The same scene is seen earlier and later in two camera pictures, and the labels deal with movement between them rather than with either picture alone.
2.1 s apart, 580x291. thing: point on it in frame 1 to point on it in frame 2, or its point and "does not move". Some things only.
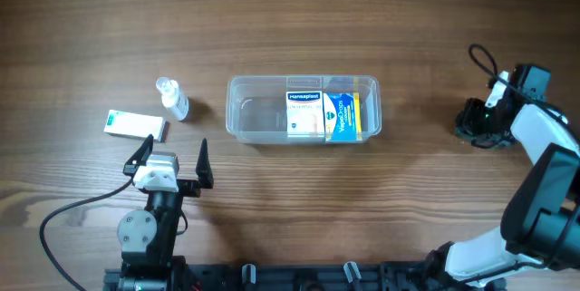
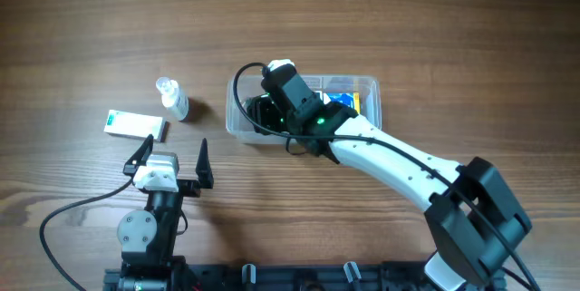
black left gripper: (187, 186) does not move
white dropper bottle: (173, 98) does not move
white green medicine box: (135, 125) does not move
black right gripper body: (474, 124) to (261, 112)
